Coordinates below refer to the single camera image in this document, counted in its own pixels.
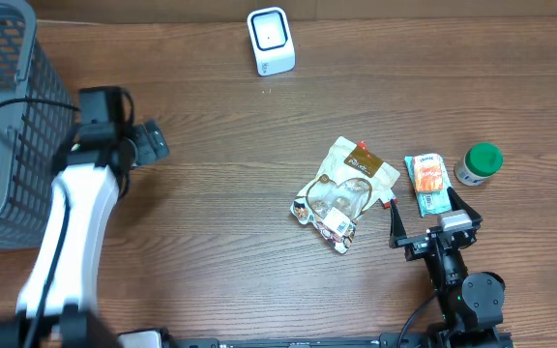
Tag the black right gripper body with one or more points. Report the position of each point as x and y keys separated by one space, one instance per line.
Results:
x=430 y=238

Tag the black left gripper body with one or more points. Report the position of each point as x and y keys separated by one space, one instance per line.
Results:
x=152 y=142

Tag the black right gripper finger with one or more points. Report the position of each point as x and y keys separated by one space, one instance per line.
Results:
x=458 y=204
x=397 y=231

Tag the teal orange soup packet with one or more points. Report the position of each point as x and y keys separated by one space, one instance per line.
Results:
x=432 y=203

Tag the orange Kleenex tissue pack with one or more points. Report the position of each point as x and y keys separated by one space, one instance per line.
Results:
x=428 y=174

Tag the green white cup container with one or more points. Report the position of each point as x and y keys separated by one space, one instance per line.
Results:
x=481 y=162

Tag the red snack packet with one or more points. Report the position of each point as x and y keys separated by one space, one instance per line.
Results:
x=388 y=197

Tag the white brown snack bag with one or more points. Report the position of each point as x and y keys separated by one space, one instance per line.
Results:
x=349 y=181

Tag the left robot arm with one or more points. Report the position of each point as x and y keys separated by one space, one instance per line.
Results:
x=91 y=174

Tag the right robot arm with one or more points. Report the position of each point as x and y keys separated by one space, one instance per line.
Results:
x=471 y=304

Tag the white barcode scanner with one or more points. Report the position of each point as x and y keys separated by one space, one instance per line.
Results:
x=271 y=41

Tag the grey plastic mesh basket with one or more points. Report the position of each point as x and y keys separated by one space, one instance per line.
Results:
x=34 y=119

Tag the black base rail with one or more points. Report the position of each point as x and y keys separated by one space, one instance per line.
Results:
x=161 y=338

